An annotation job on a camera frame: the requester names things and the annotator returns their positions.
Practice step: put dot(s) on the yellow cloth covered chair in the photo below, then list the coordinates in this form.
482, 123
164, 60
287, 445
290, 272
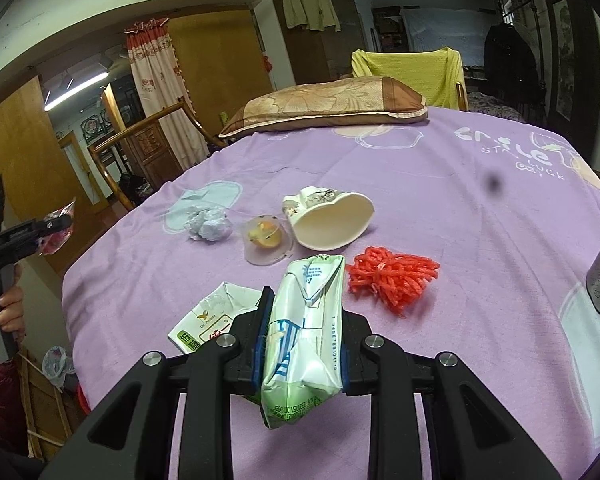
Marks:
415, 75

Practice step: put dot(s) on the white paper cup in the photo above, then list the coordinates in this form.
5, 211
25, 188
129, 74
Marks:
330, 220

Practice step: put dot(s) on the black hanging coat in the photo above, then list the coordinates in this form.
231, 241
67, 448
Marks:
510, 70

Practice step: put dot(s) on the dark wooden wardrobe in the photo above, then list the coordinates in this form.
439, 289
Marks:
347, 20

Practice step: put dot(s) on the white drink carton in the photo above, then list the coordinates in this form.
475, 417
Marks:
207, 317

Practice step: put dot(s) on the purple printed bedsheet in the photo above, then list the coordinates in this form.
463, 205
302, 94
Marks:
455, 260

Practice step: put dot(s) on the wooden board crate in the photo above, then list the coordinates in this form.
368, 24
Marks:
47, 410

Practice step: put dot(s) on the white tissue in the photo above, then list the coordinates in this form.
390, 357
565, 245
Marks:
207, 225

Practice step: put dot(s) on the floral curtain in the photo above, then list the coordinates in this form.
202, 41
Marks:
165, 95

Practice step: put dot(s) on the person's left hand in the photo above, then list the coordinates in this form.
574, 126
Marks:
12, 310

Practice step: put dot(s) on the clear yellow jelly cup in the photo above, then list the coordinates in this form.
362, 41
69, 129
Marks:
266, 237

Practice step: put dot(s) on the green wet wipes packet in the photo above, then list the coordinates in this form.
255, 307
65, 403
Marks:
302, 320

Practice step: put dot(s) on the clear red plastic wrapper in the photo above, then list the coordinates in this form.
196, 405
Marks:
55, 245

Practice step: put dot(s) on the dark framed painting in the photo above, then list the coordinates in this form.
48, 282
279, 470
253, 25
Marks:
567, 55

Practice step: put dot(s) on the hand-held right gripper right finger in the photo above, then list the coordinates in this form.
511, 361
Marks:
345, 375

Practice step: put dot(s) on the fluorescent tube light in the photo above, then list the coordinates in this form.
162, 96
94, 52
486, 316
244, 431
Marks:
75, 92

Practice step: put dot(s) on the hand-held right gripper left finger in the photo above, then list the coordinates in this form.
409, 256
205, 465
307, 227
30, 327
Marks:
260, 360

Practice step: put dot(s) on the brown floral pillow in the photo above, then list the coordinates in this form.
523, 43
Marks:
325, 102

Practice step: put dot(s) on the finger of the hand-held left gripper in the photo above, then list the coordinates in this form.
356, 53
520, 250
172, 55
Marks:
52, 225

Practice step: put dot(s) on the curved wooden armchair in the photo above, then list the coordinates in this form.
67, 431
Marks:
145, 145

